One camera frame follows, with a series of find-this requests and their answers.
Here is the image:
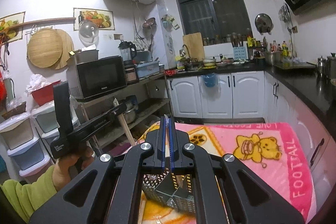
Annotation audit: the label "dark green utensil basket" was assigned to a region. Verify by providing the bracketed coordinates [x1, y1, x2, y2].
[142, 168, 195, 215]

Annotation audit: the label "wooden chopsticks pair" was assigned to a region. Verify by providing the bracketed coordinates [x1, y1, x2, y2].
[118, 113, 136, 147]

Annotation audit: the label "dark kitchen window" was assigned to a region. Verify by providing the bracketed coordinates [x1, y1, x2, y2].
[177, 0, 252, 41]

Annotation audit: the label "person's left hand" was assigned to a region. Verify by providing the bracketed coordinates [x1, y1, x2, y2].
[52, 146, 95, 192]

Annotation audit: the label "white plastic drawer unit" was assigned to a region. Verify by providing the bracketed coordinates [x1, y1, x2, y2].
[1, 101, 59, 183]

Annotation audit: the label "red plastic basin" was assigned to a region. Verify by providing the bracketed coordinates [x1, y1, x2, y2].
[31, 80, 61, 106]

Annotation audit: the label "stainless steel pot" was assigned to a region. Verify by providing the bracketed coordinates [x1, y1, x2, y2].
[123, 102, 138, 124]

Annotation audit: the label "blue plastic bag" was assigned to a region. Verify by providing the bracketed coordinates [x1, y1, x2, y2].
[201, 73, 219, 88]

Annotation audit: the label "black microwave oven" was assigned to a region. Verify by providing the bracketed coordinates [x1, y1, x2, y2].
[66, 56, 127, 100]

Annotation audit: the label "blue storage box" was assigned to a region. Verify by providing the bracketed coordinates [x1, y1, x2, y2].
[136, 61, 159, 79]

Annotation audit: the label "white base cabinets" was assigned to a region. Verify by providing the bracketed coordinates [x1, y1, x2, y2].
[167, 69, 335, 194]

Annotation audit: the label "pink cartoon blanket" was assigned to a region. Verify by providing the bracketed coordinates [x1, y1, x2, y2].
[139, 119, 315, 223]

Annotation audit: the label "round bamboo board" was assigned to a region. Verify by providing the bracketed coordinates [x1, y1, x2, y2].
[27, 28, 74, 70]

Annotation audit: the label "wooden cutting board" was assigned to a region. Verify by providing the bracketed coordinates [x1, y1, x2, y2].
[183, 32, 205, 61]

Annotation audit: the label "black blender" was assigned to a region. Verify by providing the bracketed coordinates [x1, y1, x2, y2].
[118, 41, 137, 65]

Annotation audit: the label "glass pot lid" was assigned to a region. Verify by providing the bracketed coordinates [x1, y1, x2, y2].
[79, 20, 98, 44]

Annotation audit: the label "fruit picture poster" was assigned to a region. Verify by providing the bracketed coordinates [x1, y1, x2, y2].
[73, 8, 115, 30]

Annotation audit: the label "hanging metal pot lid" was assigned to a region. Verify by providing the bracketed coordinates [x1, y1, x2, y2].
[255, 13, 273, 34]

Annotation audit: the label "metal kettle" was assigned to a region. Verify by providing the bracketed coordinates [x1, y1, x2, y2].
[316, 53, 336, 79]

